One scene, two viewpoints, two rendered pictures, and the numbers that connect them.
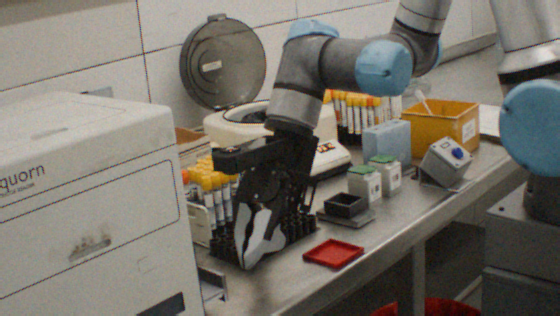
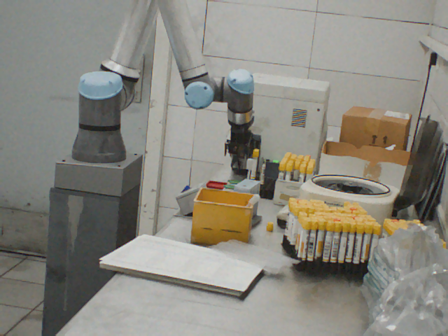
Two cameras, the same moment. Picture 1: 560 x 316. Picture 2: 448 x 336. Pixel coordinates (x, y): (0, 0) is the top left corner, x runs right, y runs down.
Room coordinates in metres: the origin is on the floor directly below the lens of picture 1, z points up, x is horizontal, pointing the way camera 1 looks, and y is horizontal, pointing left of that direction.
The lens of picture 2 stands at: (2.85, -1.47, 1.44)
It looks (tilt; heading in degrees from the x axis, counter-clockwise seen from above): 12 degrees down; 144
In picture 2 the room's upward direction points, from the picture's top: 6 degrees clockwise
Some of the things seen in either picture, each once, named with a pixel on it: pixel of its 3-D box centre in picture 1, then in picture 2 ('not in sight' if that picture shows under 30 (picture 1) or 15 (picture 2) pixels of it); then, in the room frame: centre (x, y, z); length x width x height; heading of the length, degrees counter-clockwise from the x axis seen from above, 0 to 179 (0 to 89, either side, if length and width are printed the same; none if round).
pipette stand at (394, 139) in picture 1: (387, 150); (245, 202); (1.25, -0.23, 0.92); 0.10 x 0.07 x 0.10; 127
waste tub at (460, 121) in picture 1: (441, 129); (222, 218); (1.36, -0.37, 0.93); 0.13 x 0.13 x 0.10; 49
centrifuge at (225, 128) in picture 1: (276, 138); (340, 205); (1.37, -0.01, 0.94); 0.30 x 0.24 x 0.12; 36
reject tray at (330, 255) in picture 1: (333, 253); (218, 185); (0.92, -0.08, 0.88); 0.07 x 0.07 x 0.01; 45
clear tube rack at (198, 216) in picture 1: (233, 202); (295, 186); (1.09, 0.08, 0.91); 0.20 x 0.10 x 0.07; 135
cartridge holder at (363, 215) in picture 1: (345, 208); not in sight; (1.06, -0.11, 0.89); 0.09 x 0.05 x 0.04; 45
